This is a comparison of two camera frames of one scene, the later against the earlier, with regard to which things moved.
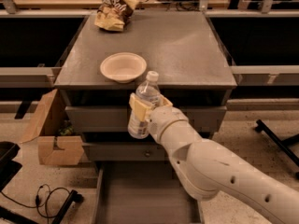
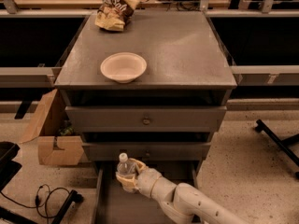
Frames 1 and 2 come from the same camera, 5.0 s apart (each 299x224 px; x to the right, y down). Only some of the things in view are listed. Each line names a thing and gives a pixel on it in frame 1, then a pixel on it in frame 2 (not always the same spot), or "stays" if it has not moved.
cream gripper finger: x=163 y=102 to x=139 y=165
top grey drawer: x=115 y=119 stays
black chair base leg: x=74 y=196 stays
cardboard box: x=53 y=148 stays
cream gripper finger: x=139 y=108 to x=128 y=183
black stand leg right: x=282 y=144 stays
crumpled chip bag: x=115 y=12 stays
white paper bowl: x=123 y=67 stays
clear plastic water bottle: x=149 y=91 to x=124 y=165
